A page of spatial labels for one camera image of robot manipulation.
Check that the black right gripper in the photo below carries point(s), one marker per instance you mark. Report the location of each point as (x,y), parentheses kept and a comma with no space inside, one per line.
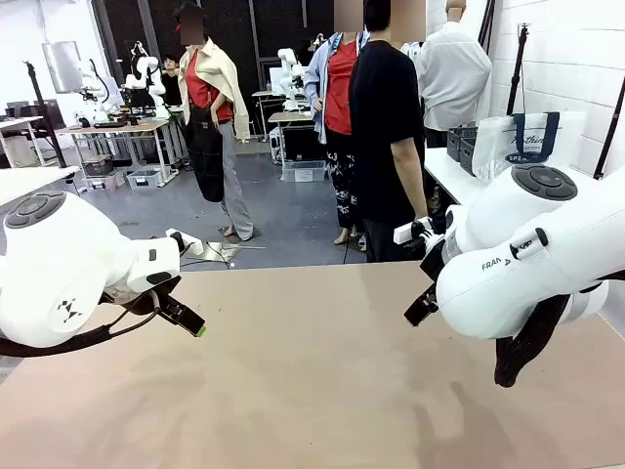
(432,259)

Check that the person's left forearm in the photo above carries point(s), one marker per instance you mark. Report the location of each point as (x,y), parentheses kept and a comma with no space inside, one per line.
(407,176)

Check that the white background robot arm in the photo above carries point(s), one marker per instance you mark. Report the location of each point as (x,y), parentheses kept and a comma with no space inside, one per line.
(151,68)
(288,58)
(100,113)

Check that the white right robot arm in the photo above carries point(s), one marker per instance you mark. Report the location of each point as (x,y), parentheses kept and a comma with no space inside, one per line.
(512,273)

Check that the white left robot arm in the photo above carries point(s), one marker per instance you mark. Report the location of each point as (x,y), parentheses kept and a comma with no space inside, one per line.
(58,254)

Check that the person's left hand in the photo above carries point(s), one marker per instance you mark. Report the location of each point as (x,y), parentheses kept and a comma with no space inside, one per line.
(422,216)

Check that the white side table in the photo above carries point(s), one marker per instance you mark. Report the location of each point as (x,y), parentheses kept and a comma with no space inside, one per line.
(444,171)

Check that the clear plastic storage box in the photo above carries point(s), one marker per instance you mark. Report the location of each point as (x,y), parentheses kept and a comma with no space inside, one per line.
(303,172)
(144,180)

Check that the gray plastic crate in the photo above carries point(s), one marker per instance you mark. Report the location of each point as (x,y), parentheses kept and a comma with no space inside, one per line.
(459,139)
(470,156)

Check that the gray storage bin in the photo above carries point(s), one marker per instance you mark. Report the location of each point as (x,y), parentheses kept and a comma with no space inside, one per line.
(96,165)

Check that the person in black t-shirt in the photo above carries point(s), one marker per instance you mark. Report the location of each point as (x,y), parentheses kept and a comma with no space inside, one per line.
(381,122)

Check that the wooden top work table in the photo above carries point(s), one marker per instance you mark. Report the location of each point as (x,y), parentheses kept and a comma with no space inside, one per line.
(122,128)
(293,117)

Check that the seated person in black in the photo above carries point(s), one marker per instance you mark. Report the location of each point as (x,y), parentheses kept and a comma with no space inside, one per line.
(172,83)

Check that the mannequin with blue shirt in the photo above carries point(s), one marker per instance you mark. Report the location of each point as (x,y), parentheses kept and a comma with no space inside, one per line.
(337,88)

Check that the mannequin with white shirt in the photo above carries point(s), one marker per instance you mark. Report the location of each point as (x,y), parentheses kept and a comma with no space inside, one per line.
(454,73)

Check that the black tripod stand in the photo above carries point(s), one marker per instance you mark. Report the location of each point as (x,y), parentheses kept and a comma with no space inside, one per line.
(46,117)
(518,73)

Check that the mannequin with cream jacket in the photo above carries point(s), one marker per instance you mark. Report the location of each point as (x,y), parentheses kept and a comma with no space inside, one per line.
(210,73)

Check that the black tripod leg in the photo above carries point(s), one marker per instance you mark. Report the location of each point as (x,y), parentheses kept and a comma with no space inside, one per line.
(608,132)

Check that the black stand poles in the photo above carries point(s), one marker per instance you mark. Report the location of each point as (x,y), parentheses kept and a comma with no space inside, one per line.
(488,24)

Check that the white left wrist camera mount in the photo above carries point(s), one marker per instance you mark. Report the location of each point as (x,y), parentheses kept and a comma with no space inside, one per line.
(193,248)

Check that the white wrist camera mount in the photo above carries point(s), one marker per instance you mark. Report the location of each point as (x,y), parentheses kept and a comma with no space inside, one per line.
(193,248)
(405,233)

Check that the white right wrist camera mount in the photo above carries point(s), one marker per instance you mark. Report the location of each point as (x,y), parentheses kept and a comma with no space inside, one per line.
(405,233)

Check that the metal mannequin base plate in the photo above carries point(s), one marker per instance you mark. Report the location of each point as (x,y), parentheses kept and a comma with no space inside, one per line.
(229,251)

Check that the gray wall panel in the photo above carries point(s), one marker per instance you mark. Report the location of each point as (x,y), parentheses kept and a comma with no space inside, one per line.
(62,66)

